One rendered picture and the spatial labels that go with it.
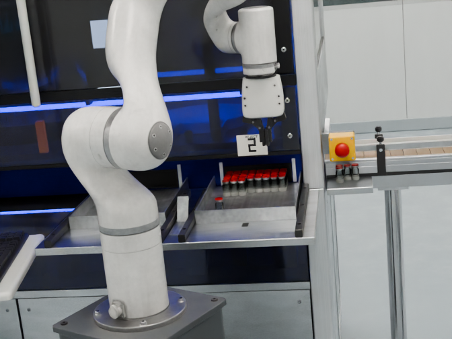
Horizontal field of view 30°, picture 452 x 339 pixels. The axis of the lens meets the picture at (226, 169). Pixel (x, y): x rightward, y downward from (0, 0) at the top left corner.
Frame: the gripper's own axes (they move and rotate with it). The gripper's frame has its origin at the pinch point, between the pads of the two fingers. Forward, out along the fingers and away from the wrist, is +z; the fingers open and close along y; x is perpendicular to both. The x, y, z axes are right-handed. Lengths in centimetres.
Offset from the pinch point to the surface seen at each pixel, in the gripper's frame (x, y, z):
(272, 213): -2.0, 0.2, 20.4
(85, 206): -16, 54, 20
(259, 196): -23.7, 5.4, 22.1
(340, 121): -488, -12, 99
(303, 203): -8.9, -7.4, 20.3
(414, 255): -202, -48, 110
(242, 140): -27.9, 9.5, 6.7
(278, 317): -28, 3, 61
